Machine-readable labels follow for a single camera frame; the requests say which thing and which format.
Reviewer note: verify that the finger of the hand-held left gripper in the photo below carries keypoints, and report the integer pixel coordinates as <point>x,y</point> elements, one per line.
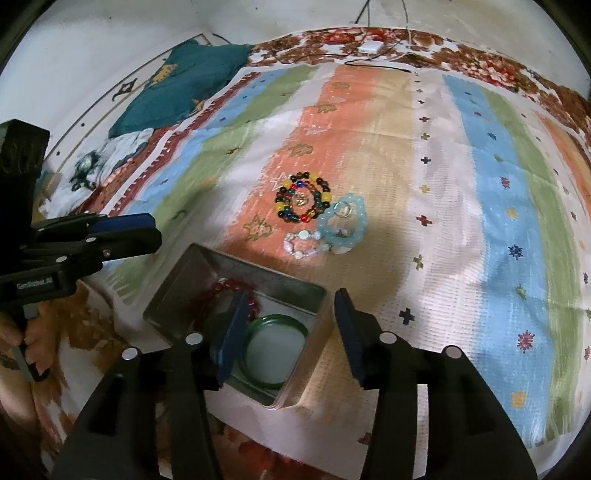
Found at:
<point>124,222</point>
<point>134,242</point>

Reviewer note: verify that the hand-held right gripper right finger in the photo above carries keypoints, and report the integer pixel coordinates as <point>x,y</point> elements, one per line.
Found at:
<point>348,332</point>

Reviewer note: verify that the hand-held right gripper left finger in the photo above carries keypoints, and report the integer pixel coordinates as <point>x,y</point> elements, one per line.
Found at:
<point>231,332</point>

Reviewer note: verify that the green bangle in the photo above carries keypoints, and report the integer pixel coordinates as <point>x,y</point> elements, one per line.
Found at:
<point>277,318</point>

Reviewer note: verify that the metal tin box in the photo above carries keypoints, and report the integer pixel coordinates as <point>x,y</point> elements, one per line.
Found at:
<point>194,272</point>

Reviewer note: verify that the person's left hand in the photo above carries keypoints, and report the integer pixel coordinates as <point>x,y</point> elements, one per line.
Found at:
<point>37,344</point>

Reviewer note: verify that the white cloth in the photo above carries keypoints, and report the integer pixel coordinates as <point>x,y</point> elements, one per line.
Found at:
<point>124,147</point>

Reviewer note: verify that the teal pillow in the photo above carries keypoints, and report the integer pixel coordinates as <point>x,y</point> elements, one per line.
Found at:
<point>184,83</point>

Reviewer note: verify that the striped blanket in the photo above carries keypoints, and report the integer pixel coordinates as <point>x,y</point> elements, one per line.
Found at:
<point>392,138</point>

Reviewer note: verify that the white charger adapter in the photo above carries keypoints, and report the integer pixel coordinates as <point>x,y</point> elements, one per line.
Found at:
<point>370,47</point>

